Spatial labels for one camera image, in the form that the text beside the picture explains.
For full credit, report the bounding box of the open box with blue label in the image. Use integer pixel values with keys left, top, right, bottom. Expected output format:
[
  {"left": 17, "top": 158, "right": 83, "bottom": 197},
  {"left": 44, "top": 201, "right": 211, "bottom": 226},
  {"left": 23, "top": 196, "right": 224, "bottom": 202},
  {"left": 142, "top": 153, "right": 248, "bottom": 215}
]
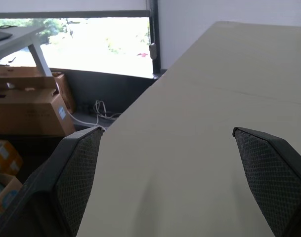
[{"left": 0, "top": 170, "right": 23, "bottom": 223}]

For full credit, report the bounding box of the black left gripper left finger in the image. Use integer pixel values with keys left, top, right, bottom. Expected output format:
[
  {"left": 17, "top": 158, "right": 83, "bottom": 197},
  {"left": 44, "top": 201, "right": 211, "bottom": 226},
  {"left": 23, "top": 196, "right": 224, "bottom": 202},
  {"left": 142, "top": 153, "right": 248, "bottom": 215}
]
[{"left": 0, "top": 126, "right": 103, "bottom": 237}]

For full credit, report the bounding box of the large brown cardboard box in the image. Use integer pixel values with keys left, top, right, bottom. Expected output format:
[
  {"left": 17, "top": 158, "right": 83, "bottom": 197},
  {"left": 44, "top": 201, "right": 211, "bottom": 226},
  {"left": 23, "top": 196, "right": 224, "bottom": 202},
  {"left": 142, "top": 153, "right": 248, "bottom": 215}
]
[{"left": 0, "top": 76, "right": 76, "bottom": 137}]

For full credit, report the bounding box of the small brown cardboard box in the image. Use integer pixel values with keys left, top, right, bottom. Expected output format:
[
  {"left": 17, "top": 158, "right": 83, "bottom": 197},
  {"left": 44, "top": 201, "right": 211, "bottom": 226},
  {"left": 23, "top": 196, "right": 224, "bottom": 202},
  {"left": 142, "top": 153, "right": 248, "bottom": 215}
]
[{"left": 0, "top": 64, "right": 76, "bottom": 114}]

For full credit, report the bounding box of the yellow and white carton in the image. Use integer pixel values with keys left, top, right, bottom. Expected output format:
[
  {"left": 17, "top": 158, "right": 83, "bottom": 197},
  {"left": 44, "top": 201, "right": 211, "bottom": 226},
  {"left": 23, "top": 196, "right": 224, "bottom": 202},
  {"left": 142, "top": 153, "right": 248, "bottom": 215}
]
[{"left": 0, "top": 139, "right": 24, "bottom": 176}]

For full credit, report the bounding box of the white power cable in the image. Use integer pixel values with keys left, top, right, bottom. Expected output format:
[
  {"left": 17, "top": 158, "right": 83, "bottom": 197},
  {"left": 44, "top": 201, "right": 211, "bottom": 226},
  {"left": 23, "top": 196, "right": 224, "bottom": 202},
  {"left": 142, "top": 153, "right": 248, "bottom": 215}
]
[{"left": 67, "top": 99, "right": 123, "bottom": 131}]

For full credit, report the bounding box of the roller blind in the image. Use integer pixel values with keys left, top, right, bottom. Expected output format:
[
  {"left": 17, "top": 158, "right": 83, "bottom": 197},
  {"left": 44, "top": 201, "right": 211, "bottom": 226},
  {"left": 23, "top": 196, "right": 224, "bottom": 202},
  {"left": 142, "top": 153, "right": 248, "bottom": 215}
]
[{"left": 0, "top": 0, "right": 152, "bottom": 19}]

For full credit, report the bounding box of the blind chain weight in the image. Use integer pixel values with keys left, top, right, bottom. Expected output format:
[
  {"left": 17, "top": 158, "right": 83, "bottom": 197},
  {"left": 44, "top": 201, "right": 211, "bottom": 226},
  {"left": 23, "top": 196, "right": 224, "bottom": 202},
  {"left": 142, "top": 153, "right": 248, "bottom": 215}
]
[{"left": 149, "top": 42, "right": 157, "bottom": 60}]

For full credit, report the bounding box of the white side table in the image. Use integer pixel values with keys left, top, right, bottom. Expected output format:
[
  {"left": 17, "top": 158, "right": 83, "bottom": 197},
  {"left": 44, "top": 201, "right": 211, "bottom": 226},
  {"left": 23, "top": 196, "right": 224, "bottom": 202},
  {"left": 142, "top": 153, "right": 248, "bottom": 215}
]
[{"left": 0, "top": 25, "right": 52, "bottom": 77}]

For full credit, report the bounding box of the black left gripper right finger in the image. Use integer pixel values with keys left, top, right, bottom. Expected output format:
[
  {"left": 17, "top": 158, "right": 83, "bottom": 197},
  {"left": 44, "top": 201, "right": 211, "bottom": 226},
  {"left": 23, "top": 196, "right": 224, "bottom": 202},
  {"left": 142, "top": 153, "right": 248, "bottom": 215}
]
[{"left": 232, "top": 127, "right": 301, "bottom": 237}]

